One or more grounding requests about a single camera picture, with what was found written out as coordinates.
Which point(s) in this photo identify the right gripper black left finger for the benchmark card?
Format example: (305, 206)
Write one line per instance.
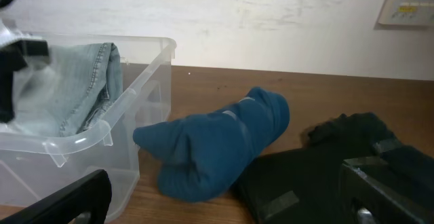
(86, 200)

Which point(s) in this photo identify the clear plastic storage box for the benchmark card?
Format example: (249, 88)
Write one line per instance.
(34, 167)

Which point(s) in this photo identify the light blue jeans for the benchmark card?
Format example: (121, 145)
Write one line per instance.
(65, 92)

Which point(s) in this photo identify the teal folded garment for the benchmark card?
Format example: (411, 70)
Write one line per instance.
(202, 155)

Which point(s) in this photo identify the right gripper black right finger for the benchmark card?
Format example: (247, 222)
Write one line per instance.
(371, 191)

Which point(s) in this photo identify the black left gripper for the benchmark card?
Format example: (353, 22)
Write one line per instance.
(15, 47)

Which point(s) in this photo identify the beige wall control panel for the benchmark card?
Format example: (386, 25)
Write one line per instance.
(407, 13)

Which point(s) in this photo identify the black folded garment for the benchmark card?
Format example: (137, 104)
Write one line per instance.
(301, 185)

